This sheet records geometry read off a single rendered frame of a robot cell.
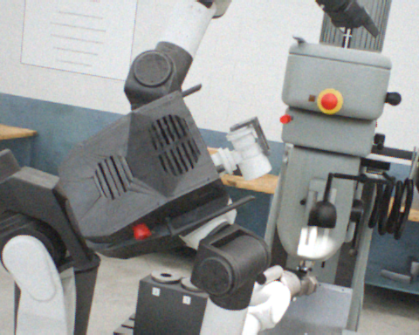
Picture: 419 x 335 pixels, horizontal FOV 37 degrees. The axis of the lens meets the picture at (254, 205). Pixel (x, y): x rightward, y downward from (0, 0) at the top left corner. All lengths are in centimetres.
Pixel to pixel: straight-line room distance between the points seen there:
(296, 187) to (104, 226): 66
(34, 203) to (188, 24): 52
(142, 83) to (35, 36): 555
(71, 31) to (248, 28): 182
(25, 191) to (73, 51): 539
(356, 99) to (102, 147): 63
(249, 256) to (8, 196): 50
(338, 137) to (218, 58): 457
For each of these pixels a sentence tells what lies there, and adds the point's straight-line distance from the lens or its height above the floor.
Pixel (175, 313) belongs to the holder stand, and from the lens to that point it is 186.
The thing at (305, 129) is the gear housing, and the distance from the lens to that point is 163.
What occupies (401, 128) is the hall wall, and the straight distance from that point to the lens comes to 596.
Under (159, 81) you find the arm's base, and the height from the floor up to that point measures 175.
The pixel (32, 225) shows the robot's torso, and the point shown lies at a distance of 134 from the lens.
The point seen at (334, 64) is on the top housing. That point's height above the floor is 185.
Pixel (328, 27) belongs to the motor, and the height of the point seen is 197.
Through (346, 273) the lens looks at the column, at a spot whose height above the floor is 117.
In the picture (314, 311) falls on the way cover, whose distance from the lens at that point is 220.
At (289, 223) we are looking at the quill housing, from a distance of 171.
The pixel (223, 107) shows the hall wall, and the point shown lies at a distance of 611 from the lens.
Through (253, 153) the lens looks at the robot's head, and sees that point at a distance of 134.
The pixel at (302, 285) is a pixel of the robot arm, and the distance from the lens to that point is 173.
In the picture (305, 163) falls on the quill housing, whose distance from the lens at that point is 167.
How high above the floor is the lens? 179
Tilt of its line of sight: 12 degrees down
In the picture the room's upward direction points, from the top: 9 degrees clockwise
